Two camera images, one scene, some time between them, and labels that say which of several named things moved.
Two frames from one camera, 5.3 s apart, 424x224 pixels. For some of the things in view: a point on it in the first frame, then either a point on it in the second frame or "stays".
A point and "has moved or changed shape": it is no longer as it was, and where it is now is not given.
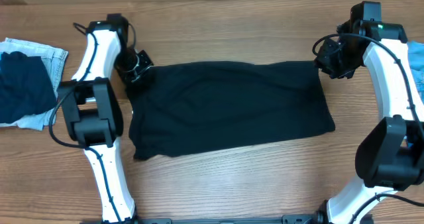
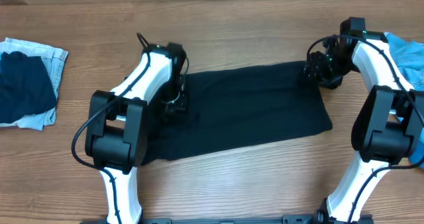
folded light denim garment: x=55 y=59 stays
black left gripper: x=140 y=71 -> x=177 y=102
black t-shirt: x=185 y=107 has moved or changed shape
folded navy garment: x=26 y=86 stays
